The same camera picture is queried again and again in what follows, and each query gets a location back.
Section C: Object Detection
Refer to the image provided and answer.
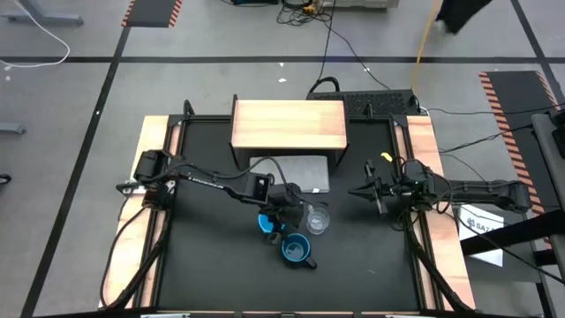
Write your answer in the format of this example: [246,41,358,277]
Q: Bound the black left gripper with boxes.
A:
[263,183,306,246]

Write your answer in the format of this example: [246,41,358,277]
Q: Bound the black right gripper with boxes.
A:
[347,159,405,216]

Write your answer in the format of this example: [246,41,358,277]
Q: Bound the blue plastic cup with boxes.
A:
[257,212,286,235]

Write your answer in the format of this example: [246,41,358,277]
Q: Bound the black mug blue inside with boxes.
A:
[281,232,318,270]

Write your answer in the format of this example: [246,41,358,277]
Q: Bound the clear plastic cup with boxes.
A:
[305,205,331,236]

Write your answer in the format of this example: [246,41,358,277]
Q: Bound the grey folded cloth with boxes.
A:
[249,154,331,194]

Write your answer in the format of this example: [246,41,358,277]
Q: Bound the white paper sign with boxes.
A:
[457,202,505,269]

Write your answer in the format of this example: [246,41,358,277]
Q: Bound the black metal beam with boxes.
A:
[460,209,565,257]

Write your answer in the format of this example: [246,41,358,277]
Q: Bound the long black orange-striped mat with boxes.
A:
[478,70,565,251]

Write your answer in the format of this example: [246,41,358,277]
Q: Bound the grey metal beam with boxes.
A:
[531,112,565,284]

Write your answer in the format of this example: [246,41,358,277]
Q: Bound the person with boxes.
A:
[434,0,494,34]

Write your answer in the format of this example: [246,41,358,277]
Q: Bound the small black orange-striped mat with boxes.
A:
[121,0,184,28]

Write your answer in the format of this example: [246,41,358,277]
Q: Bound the long grey desk foot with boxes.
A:
[2,0,85,26]

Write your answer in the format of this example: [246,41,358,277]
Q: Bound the wooden shelf black metal frame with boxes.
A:
[229,93,350,171]

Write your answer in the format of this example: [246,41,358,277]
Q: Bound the black cable conduit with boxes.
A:
[396,211,474,313]
[100,205,174,310]

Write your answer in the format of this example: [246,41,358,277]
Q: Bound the long black floor cable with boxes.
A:
[316,0,392,92]

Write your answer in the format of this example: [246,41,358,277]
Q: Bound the yellow cable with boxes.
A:
[410,0,443,93]

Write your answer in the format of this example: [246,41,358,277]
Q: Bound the tangled black cable bundle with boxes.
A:
[276,0,335,27]

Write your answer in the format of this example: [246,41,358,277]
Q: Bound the white cable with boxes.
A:
[0,0,72,70]

